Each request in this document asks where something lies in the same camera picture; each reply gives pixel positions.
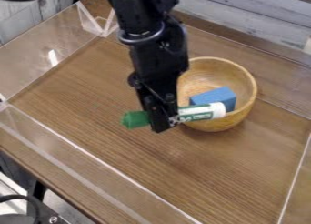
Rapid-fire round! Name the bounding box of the clear acrylic tray wall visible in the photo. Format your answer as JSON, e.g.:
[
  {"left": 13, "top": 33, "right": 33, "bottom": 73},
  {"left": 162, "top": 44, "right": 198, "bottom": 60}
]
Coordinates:
[{"left": 0, "top": 8, "right": 311, "bottom": 224}]

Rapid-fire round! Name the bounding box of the brown wooden bowl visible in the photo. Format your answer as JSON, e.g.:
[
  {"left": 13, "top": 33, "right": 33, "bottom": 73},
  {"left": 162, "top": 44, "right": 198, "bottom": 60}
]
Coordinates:
[{"left": 178, "top": 56, "right": 258, "bottom": 132}]

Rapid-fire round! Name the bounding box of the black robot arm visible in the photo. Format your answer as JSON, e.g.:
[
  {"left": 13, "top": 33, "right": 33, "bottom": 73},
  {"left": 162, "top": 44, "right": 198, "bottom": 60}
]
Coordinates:
[{"left": 109, "top": 0, "right": 190, "bottom": 133}]

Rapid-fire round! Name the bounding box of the black metal bracket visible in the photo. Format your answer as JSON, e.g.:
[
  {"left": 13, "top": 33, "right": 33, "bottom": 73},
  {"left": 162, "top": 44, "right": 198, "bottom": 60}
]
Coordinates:
[{"left": 26, "top": 201, "right": 71, "bottom": 224}]

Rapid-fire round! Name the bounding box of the black table leg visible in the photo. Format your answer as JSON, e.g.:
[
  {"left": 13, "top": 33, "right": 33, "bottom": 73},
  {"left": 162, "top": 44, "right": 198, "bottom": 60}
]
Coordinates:
[{"left": 34, "top": 180, "right": 47, "bottom": 201}]

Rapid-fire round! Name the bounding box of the green and white marker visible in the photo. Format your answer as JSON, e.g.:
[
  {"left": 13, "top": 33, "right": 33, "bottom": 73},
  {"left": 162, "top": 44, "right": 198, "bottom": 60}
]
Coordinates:
[{"left": 121, "top": 102, "right": 226, "bottom": 129}]

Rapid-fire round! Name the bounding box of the blue rectangular block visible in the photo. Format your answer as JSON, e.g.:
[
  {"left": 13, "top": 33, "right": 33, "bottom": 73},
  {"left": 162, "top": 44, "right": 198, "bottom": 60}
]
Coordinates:
[{"left": 190, "top": 87, "right": 237, "bottom": 112}]

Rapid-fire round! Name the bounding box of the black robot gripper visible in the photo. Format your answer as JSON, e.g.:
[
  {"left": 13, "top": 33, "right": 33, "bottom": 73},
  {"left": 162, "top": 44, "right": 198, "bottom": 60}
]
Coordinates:
[{"left": 127, "top": 19, "right": 189, "bottom": 133}]

